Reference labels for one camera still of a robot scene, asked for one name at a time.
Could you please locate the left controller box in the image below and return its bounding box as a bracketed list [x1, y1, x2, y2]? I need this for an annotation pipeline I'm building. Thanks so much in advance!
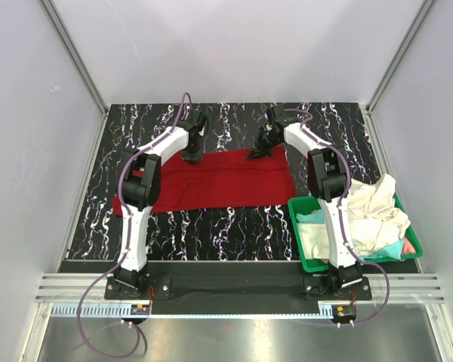
[130, 304, 151, 315]

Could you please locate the green plastic bin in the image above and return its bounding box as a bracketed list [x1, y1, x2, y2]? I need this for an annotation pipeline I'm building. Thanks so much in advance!
[288, 196, 424, 274]

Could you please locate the right controller box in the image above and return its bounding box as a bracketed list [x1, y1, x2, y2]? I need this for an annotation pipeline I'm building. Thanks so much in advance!
[334, 305, 357, 320]

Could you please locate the aluminium front rail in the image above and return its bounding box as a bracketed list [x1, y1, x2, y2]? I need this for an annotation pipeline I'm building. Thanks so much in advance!
[35, 273, 445, 304]

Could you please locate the pink t shirt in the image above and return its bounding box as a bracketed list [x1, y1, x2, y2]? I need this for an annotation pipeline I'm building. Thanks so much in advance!
[400, 238, 416, 256]

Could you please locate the teal t shirt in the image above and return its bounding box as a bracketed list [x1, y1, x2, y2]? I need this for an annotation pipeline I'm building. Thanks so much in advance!
[297, 210, 409, 262]

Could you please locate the right aluminium frame post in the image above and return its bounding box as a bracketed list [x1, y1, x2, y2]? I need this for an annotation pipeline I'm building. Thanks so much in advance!
[365, 0, 439, 114]

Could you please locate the controller box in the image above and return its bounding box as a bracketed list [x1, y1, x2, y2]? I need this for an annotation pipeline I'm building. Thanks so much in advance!
[130, 304, 151, 315]
[334, 305, 357, 320]

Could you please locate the grey slotted cable duct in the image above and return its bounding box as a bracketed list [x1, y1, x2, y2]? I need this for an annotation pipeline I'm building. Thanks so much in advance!
[51, 303, 335, 320]

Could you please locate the red t shirt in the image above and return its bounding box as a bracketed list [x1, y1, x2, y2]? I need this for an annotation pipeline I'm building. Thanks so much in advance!
[111, 146, 296, 218]

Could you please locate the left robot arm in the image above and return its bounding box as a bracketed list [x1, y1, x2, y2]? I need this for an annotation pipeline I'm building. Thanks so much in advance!
[109, 109, 209, 299]

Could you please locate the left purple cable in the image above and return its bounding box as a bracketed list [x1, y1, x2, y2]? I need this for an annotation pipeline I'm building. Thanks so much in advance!
[76, 92, 193, 359]

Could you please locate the cream white t shirt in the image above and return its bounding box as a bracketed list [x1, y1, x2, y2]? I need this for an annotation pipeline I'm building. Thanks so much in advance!
[297, 172, 411, 261]

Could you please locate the aluminium frame post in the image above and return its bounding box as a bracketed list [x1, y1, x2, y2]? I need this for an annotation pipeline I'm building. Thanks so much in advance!
[365, 0, 439, 114]
[37, 0, 109, 118]

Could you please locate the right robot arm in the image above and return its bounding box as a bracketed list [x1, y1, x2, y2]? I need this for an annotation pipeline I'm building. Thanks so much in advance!
[246, 105, 362, 299]

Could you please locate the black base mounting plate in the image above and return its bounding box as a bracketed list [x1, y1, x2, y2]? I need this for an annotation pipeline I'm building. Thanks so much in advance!
[105, 262, 372, 318]

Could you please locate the left aluminium frame post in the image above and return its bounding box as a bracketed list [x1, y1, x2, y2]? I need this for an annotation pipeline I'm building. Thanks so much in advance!
[37, 0, 109, 118]

